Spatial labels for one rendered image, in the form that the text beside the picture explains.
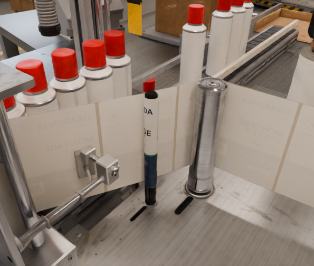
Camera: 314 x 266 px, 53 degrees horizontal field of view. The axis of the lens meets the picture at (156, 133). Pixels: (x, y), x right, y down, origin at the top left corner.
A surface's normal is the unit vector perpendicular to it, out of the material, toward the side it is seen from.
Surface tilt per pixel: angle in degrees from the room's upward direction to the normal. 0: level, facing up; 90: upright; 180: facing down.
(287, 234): 0
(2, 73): 0
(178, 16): 90
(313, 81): 87
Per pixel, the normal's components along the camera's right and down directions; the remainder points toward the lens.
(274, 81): 0.02, -0.82
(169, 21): -0.63, 0.44
